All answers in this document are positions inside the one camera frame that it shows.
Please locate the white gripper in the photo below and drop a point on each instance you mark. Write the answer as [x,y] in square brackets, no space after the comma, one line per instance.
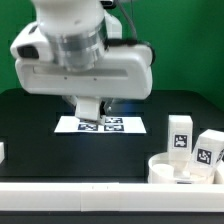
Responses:
[123,73]

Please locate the white right fence bar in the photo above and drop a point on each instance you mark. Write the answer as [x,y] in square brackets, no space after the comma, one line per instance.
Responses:
[219,174]

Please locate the white round stool seat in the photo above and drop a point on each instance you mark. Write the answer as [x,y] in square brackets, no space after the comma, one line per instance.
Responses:
[162,170]

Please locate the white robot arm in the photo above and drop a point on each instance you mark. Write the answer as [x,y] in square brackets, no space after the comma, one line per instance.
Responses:
[75,49]

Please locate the white fence bar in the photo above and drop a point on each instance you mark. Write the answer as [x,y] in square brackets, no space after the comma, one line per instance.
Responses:
[118,197]
[219,174]

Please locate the white front fence bar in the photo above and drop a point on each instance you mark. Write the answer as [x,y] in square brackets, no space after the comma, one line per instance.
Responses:
[118,197]

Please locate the white left fence block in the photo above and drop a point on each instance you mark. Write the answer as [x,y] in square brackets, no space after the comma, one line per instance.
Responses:
[2,152]

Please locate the white sheet with markers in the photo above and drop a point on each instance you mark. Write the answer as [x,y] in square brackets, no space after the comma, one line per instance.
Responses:
[71,124]

